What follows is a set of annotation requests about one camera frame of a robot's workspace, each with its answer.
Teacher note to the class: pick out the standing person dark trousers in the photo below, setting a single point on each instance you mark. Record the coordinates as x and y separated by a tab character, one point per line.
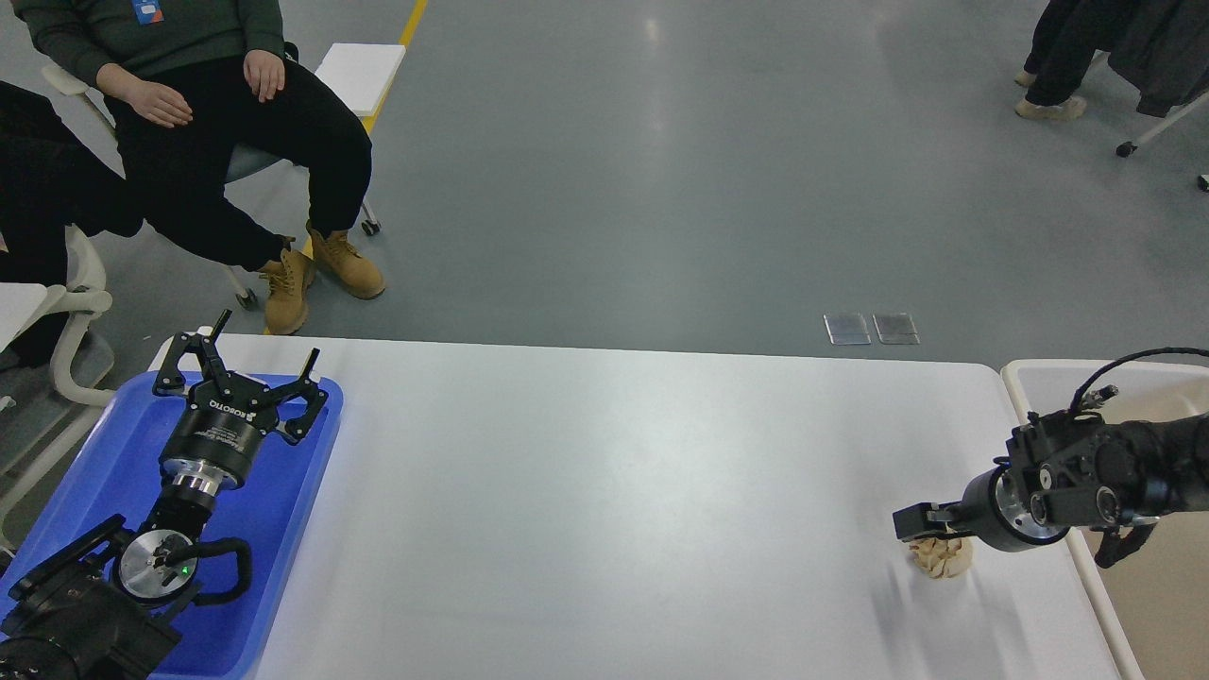
1065	40

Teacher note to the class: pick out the white chair at left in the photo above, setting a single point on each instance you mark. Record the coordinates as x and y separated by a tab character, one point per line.
49	409

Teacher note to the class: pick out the white foam board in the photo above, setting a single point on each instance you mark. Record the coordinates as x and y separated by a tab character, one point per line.
360	74

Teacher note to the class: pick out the brown paper ball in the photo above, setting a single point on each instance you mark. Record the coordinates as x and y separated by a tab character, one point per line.
942	557

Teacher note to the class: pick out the left metal floor plate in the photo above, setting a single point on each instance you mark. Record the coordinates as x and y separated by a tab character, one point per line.
847	329

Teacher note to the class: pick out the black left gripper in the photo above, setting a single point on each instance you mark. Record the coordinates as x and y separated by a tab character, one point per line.
219	430

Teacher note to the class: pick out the right metal floor plate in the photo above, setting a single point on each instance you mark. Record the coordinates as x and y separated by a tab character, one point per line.
898	329

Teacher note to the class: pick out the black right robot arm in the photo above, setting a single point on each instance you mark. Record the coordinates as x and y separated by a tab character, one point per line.
1071	469

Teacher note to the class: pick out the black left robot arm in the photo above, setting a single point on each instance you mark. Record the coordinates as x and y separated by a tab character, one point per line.
165	549

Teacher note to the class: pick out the metal floor plate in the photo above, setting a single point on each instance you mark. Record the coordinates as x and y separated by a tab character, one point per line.
847	329
898	329

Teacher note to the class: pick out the person in black left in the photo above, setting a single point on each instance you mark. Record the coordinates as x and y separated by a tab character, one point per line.
50	179

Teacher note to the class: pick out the beige waste bin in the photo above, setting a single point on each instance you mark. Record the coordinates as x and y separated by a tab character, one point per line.
1152	605

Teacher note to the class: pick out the chair with dark coat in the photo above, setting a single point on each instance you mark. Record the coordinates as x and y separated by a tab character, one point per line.
1163	53

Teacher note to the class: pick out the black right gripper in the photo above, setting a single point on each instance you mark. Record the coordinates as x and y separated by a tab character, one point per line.
990	509

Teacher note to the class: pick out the blue plastic tray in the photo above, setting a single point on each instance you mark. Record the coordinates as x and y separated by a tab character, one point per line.
117	471

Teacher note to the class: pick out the seated person green sweater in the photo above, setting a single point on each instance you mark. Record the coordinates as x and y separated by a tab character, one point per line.
188	81

